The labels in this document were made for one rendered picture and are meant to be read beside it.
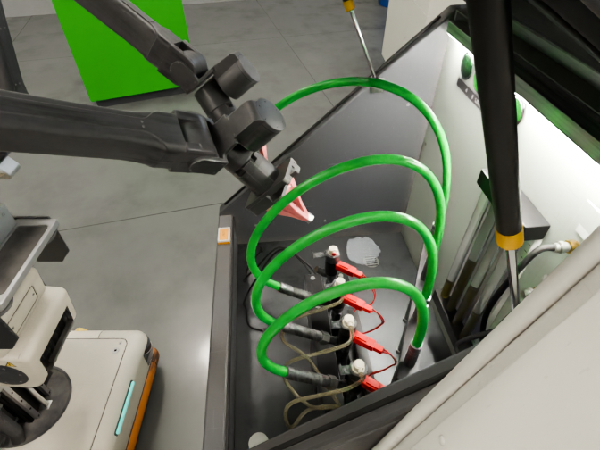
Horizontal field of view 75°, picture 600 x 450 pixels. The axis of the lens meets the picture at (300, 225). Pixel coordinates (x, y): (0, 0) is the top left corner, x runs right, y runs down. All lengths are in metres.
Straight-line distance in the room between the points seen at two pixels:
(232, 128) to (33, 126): 0.25
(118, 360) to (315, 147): 1.14
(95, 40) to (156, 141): 3.37
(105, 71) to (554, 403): 3.87
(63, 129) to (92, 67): 3.47
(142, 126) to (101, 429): 1.24
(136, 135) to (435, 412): 0.46
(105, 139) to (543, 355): 0.47
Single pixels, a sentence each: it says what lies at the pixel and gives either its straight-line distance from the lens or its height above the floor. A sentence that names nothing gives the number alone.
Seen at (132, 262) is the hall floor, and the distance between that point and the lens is 2.41.
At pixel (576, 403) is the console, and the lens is 0.33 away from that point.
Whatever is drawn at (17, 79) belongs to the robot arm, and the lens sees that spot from 1.04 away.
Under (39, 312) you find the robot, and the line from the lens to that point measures 1.25.
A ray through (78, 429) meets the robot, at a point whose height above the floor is 0.28.
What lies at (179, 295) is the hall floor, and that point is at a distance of 2.17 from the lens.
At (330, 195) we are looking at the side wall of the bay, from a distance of 1.08.
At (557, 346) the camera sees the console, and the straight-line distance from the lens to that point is 0.33.
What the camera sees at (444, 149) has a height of 1.32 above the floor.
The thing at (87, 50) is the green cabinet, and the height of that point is 0.51.
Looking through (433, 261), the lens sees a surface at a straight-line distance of 0.59.
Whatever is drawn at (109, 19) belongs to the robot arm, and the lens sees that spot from 0.85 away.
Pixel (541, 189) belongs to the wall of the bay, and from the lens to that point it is 0.68.
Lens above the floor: 1.67
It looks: 43 degrees down
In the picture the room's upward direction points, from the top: straight up
